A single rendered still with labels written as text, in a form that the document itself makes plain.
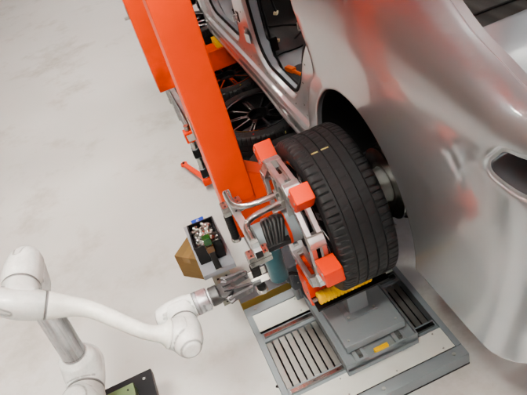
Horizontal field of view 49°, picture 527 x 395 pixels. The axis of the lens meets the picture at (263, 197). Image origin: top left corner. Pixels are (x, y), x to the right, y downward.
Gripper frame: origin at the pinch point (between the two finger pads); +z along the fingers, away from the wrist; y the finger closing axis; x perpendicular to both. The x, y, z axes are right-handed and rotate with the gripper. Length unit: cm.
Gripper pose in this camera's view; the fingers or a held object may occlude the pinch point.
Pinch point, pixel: (259, 275)
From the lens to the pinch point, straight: 220.6
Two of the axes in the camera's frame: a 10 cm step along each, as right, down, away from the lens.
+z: 9.1, -3.9, 1.3
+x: -2.4, -7.6, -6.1
